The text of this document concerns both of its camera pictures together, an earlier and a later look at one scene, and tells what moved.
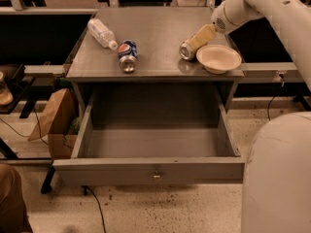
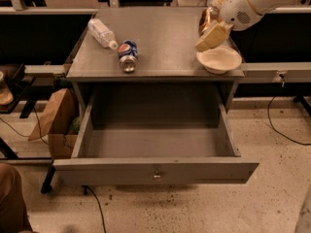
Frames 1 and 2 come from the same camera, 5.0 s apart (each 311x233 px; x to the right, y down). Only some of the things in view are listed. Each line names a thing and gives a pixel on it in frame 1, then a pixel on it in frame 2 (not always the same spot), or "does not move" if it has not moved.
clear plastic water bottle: [105, 37] does not move
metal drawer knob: [156, 175] does not move
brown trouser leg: [13, 216] does not move
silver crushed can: [188, 51] → [208, 16]
